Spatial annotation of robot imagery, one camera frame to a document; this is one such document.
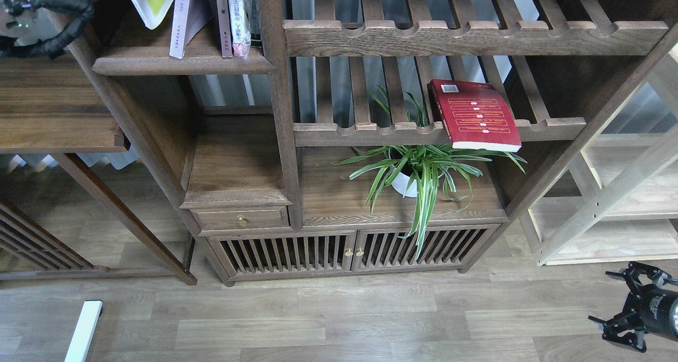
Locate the white robot base bar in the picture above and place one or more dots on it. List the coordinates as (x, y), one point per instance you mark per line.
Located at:
(84, 330)

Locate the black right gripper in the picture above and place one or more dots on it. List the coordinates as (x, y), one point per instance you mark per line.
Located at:
(647, 309)

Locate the white pink upright book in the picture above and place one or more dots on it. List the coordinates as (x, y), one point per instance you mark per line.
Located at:
(239, 23)

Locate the dark wooden bookshelf cabinet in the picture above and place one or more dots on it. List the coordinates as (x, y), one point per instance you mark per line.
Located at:
(261, 137)

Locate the lavender paperback book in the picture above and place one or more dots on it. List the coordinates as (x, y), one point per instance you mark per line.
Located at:
(189, 17)

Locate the dark upright book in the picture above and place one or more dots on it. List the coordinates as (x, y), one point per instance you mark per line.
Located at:
(254, 24)

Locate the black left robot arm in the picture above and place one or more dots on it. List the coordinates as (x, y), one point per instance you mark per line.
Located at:
(40, 28)

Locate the brass drawer knob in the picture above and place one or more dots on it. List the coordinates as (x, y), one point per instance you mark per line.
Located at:
(242, 221)

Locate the red hardcover book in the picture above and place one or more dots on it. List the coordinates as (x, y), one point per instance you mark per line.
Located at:
(475, 116)

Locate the light wooden shelf rack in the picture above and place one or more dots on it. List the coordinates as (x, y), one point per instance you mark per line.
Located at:
(617, 199)

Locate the thin mauve upright book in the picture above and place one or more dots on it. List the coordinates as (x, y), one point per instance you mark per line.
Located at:
(223, 18)

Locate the green spider plant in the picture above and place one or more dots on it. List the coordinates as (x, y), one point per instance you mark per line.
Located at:
(456, 161)

